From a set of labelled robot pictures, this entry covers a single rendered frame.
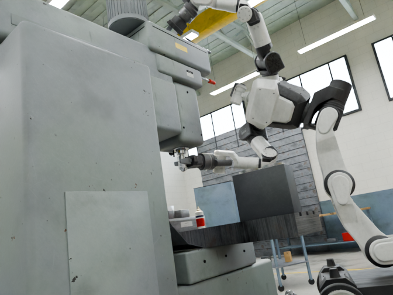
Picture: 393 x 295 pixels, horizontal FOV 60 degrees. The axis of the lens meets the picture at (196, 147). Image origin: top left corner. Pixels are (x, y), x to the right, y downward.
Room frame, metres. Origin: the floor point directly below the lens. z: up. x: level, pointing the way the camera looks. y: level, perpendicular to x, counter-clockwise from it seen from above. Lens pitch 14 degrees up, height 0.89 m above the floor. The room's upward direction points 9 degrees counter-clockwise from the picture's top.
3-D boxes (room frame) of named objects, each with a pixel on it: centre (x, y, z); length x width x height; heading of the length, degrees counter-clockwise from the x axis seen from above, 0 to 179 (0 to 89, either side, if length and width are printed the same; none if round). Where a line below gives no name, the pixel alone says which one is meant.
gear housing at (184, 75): (1.63, 0.11, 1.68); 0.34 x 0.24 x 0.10; 142
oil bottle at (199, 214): (1.69, 0.04, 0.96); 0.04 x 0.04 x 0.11
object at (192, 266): (1.66, 0.08, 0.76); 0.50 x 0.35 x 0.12; 142
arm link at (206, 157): (1.71, 0.01, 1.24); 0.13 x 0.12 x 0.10; 33
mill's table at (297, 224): (1.69, 0.12, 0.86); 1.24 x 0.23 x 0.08; 52
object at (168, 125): (1.51, 0.20, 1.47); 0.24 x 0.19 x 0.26; 52
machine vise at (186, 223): (1.78, 0.18, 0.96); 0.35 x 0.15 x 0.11; 140
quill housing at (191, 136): (1.66, 0.08, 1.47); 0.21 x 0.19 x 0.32; 52
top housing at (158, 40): (1.65, 0.09, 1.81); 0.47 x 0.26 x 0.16; 142
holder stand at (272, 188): (1.38, -0.25, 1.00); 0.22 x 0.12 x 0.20; 62
